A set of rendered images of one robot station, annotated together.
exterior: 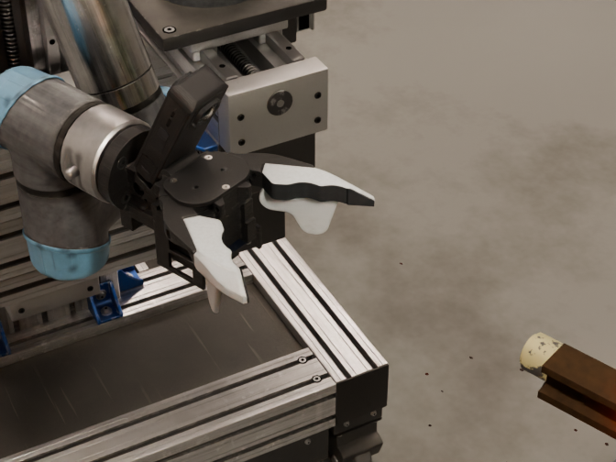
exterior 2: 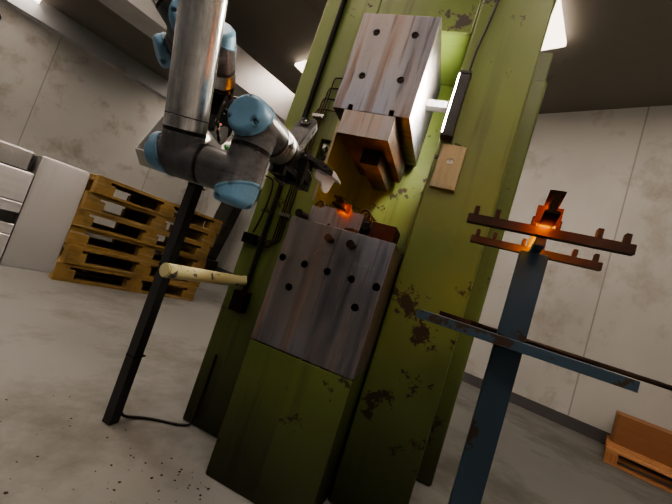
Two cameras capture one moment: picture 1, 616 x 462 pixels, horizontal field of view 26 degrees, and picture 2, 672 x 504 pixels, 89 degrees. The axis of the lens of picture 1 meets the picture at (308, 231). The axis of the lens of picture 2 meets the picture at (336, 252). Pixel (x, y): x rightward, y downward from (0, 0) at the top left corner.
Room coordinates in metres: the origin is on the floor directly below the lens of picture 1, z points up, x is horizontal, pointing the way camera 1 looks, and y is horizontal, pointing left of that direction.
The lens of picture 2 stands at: (0.99, 0.88, 0.75)
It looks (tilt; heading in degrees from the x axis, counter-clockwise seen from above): 4 degrees up; 249
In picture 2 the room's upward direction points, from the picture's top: 18 degrees clockwise
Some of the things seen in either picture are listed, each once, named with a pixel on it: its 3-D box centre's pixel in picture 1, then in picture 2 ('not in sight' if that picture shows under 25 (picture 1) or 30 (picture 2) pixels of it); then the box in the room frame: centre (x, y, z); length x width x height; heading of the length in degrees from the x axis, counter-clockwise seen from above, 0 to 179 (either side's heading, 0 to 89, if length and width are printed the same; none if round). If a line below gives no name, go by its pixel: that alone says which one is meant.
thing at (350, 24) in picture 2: not in sight; (314, 185); (0.58, -0.72, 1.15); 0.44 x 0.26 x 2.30; 50
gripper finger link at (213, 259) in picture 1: (215, 280); (327, 182); (0.75, 0.07, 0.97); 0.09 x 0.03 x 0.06; 14
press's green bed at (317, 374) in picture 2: not in sight; (307, 406); (0.41, -0.39, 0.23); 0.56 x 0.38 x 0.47; 50
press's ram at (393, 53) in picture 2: not in sight; (402, 98); (0.42, -0.39, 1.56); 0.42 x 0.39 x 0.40; 50
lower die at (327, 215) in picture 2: not in sight; (349, 230); (0.46, -0.42, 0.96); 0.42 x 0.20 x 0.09; 50
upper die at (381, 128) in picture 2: not in sight; (375, 150); (0.46, -0.42, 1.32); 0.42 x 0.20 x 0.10; 50
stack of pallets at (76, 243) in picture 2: not in sight; (134, 238); (1.61, -3.41, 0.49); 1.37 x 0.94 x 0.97; 29
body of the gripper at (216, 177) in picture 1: (182, 200); (291, 164); (0.86, 0.10, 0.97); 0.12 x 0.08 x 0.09; 50
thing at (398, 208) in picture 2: not in sight; (397, 170); (0.22, -0.63, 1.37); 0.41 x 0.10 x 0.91; 140
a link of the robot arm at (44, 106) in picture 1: (49, 126); (258, 127); (0.96, 0.22, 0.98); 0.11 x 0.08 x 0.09; 50
